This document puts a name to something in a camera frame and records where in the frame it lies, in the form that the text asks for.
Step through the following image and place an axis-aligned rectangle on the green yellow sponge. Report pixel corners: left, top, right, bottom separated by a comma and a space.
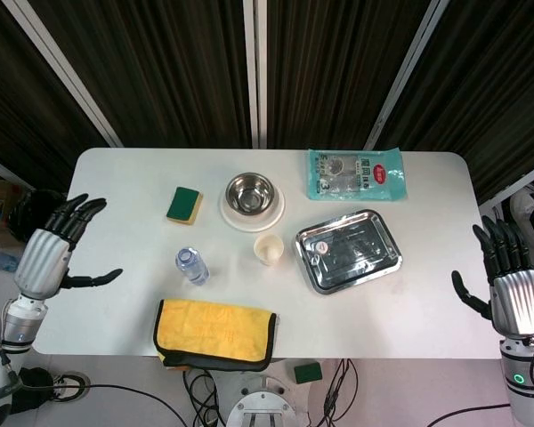
165, 186, 205, 227

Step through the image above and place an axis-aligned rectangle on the clear plastic water bottle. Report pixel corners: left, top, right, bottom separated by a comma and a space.
174, 246, 210, 286

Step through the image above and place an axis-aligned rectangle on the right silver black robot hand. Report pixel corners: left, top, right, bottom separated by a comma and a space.
451, 215, 534, 334

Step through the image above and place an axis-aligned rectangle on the black pleated curtain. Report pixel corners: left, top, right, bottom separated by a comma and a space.
0, 0, 117, 179
266, 0, 433, 150
382, 0, 534, 201
26, 0, 255, 150

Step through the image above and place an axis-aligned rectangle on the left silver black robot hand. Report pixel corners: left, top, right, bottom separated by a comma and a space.
12, 192, 125, 302

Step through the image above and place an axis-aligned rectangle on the stainless steel bowl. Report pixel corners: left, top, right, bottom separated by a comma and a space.
224, 172, 271, 213

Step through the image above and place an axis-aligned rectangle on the white partition frame rail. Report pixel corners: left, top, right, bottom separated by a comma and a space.
0, 150, 32, 188
478, 155, 534, 208

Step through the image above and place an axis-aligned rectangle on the black white sneaker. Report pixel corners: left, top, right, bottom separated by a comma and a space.
48, 372, 91, 400

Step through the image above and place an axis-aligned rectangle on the yellow black-edged microfiber towel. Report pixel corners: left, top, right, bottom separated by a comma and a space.
153, 298, 278, 373

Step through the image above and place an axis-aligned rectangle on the white paper cup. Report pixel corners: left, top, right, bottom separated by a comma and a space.
253, 234, 284, 267

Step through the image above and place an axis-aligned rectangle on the black bag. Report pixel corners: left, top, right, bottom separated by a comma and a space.
6, 189, 68, 244

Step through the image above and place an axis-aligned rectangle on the small dark green sponge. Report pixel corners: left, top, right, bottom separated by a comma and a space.
293, 362, 324, 386

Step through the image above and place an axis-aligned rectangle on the white partition post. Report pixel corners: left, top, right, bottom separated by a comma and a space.
242, 0, 269, 150
2, 0, 125, 148
364, 0, 450, 143

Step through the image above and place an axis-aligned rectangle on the white round plate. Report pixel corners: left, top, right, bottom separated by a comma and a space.
218, 181, 287, 232

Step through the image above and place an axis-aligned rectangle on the grey round robot pedestal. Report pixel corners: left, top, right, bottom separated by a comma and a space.
225, 373, 311, 427

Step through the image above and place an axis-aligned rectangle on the teal packaged dishcloth bag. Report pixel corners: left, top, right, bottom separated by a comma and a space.
305, 148, 409, 202

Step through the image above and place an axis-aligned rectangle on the stainless steel tray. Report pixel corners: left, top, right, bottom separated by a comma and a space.
294, 208, 403, 295

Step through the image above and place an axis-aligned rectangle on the black floor cable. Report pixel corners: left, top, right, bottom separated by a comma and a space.
322, 358, 360, 427
426, 402, 513, 427
48, 382, 192, 427
182, 368, 226, 427

